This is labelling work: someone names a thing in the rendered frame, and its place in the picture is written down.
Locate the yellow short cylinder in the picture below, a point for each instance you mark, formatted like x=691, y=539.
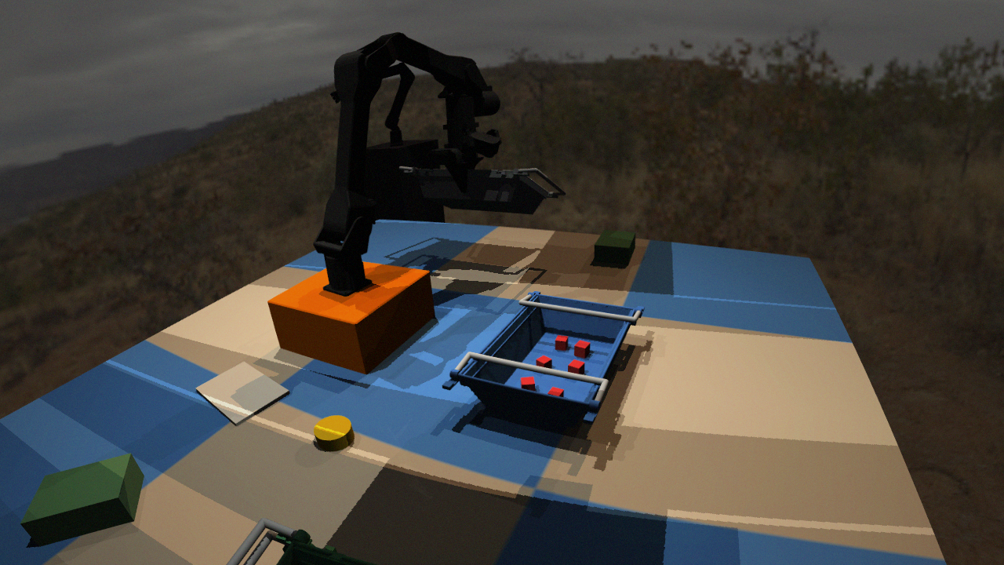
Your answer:
x=334, y=433

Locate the blue plastic tray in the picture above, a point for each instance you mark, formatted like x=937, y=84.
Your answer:
x=530, y=334

